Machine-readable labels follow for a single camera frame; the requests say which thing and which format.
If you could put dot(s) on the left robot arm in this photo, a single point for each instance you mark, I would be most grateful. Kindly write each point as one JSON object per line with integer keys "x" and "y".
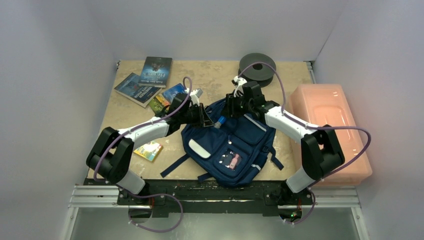
{"x": 111, "y": 154}

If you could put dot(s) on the colourful crayon box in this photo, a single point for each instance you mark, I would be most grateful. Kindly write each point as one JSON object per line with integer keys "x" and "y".
{"x": 149, "y": 151}

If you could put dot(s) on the pink eraser stick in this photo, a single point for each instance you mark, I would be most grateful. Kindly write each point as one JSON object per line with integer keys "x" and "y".
{"x": 234, "y": 161}

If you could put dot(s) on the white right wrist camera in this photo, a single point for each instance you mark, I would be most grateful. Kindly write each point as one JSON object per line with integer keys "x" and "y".
{"x": 238, "y": 83}

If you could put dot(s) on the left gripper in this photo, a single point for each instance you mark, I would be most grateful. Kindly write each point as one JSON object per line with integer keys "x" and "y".
{"x": 203, "y": 118}

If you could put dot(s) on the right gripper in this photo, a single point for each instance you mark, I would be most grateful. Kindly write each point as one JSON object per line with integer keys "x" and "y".
{"x": 231, "y": 108}

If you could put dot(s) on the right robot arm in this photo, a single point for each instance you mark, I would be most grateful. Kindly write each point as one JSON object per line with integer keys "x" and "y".
{"x": 321, "y": 152}

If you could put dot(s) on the animal farm book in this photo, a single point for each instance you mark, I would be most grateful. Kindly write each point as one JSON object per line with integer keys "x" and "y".
{"x": 165, "y": 98}

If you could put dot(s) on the dark cover book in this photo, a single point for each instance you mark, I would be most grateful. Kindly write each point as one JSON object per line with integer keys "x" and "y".
{"x": 156, "y": 71}

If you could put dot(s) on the blue cover book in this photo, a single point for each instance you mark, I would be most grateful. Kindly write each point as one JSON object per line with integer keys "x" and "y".
{"x": 135, "y": 91}

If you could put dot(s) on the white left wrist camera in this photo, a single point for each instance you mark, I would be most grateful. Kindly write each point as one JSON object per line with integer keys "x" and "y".
{"x": 194, "y": 95}

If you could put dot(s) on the small blue capped bottle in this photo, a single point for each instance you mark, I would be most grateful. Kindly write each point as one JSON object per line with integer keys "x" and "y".
{"x": 220, "y": 122}

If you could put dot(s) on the navy blue student backpack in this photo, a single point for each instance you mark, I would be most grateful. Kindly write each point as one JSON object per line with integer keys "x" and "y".
{"x": 213, "y": 149}

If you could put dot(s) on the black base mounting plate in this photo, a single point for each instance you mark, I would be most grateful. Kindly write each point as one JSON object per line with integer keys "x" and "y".
{"x": 267, "y": 198}

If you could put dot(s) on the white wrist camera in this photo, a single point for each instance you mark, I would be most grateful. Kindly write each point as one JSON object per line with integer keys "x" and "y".
{"x": 238, "y": 83}
{"x": 194, "y": 95}

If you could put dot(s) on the aluminium frame rail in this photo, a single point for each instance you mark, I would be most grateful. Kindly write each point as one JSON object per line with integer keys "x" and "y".
{"x": 106, "y": 196}

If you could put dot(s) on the dark grey filament spool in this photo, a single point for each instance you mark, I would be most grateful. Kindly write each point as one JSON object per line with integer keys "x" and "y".
{"x": 258, "y": 72}

